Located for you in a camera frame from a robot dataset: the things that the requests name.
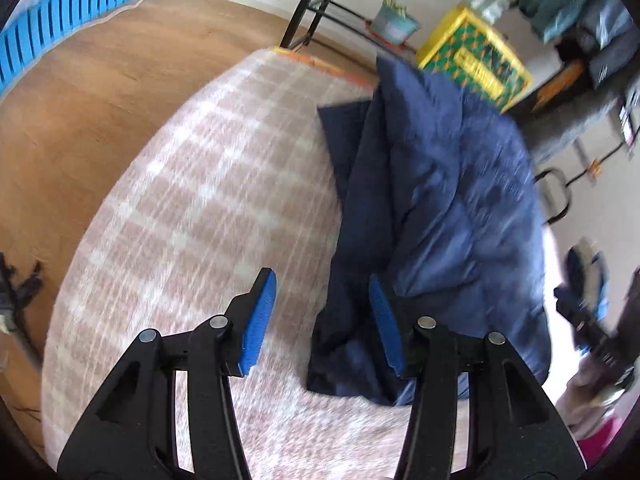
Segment navy quilted puffer jacket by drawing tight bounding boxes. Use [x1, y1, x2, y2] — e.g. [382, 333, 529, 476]
[306, 57, 552, 406]

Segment black metal clothes rack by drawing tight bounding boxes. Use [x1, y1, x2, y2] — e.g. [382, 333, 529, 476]
[278, 0, 640, 226]

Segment right grey gloved hand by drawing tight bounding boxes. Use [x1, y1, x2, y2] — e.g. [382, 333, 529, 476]
[555, 356, 629, 441]

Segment blue and white jacket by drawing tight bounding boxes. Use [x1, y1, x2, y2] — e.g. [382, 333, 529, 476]
[565, 237, 610, 321]

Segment pink checked bed mattress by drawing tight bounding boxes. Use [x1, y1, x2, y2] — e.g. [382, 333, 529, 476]
[42, 49, 409, 479]

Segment brown teddy bear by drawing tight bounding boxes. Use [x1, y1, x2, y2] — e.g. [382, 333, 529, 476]
[587, 159, 603, 181]

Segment grey plaid long coat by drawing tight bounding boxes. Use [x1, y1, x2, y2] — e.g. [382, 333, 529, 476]
[516, 72, 639, 166]

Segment black hanging jacket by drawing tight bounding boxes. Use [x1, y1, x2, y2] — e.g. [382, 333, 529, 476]
[555, 25, 639, 89]

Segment yellow green patterned bag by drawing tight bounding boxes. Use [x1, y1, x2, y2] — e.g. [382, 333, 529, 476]
[416, 3, 532, 112]

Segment small potted plant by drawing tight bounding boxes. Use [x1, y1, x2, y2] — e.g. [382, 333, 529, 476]
[370, 0, 421, 46]

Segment blue denim jacket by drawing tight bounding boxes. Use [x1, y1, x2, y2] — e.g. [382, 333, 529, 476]
[576, 0, 634, 53]

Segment blue slatted crate row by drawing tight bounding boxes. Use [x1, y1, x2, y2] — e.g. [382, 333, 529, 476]
[1, 0, 134, 93]

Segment white power strip cables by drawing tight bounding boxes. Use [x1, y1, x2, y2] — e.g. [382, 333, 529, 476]
[0, 251, 47, 371]

